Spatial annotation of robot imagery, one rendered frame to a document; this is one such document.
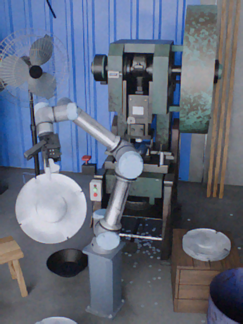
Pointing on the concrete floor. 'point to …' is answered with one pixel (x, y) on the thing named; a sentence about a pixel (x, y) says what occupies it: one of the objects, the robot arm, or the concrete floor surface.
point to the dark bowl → (67, 262)
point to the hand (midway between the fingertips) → (47, 178)
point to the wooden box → (196, 274)
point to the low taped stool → (7, 252)
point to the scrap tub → (226, 297)
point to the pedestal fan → (29, 66)
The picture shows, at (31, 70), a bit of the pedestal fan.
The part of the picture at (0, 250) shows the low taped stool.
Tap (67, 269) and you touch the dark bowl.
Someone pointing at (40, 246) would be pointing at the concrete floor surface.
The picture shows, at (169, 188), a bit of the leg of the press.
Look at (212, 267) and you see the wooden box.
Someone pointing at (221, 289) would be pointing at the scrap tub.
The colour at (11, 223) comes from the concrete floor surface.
